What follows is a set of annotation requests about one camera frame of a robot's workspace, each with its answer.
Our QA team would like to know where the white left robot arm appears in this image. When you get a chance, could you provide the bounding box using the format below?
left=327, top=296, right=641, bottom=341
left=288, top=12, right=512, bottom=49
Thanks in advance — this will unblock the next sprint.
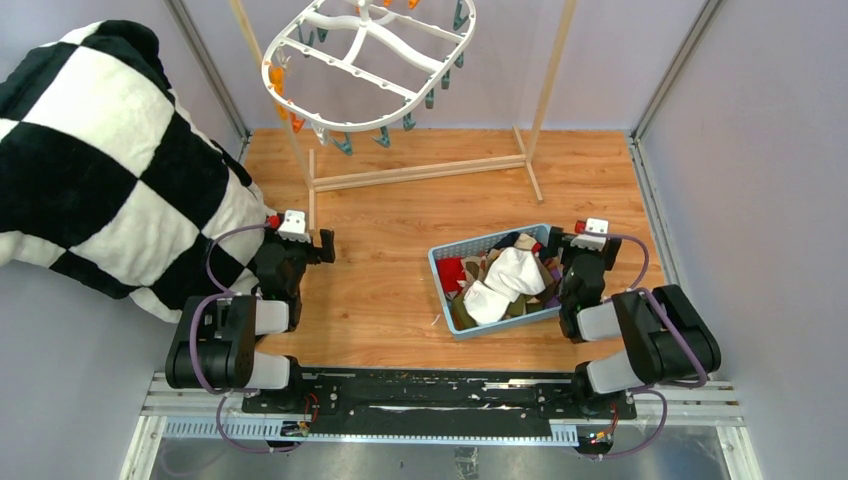
left=165, top=223, right=336, bottom=413

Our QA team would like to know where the white sock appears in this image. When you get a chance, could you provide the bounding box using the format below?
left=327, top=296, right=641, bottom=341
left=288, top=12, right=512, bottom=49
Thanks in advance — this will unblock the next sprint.
left=484, top=247, right=546, bottom=302
left=462, top=281, right=511, bottom=325

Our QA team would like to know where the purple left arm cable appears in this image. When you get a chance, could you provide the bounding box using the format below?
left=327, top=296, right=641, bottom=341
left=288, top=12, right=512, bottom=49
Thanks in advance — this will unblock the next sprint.
left=188, top=222, right=303, bottom=456

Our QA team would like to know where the green brown striped sock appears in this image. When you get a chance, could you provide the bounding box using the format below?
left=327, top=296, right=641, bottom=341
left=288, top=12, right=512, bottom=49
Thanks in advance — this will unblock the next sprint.
left=450, top=298, right=478, bottom=331

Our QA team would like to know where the black white checkered blanket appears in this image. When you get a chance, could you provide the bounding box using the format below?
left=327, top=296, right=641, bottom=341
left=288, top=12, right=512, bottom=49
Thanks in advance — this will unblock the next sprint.
left=1, top=20, right=271, bottom=323

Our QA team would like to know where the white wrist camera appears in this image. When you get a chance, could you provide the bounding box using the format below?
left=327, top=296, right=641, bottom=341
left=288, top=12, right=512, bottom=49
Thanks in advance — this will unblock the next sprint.
left=267, top=210, right=312, bottom=243
left=570, top=217, right=609, bottom=251

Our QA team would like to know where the light blue plastic basket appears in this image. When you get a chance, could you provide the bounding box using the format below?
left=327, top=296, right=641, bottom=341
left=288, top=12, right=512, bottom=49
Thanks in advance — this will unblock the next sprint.
left=427, top=222, right=571, bottom=342

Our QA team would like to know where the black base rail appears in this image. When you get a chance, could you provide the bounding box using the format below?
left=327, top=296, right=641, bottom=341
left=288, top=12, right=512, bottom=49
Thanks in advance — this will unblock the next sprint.
left=241, top=367, right=637, bottom=439

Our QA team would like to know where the wooden drying rack frame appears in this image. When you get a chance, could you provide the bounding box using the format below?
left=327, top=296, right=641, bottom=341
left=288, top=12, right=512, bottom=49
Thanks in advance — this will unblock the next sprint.
left=229, top=1, right=578, bottom=228

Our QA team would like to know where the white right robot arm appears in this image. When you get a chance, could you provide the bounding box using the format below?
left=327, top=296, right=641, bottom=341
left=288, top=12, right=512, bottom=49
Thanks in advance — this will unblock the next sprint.
left=547, top=223, right=722, bottom=418

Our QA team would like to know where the red sock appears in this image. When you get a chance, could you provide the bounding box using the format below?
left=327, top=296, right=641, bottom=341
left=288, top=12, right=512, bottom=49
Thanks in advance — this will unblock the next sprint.
left=436, top=257, right=467, bottom=297

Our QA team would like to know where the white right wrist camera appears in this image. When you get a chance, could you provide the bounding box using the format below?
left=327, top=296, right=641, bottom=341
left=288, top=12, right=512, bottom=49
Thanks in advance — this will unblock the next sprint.
left=570, top=217, right=609, bottom=251

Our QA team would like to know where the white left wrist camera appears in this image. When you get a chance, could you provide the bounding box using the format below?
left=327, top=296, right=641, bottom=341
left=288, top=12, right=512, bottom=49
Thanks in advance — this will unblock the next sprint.
left=267, top=210, right=312, bottom=243

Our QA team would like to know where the white round clip hanger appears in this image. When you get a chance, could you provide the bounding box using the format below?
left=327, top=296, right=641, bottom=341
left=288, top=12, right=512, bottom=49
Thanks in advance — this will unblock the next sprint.
left=260, top=1, right=478, bottom=156

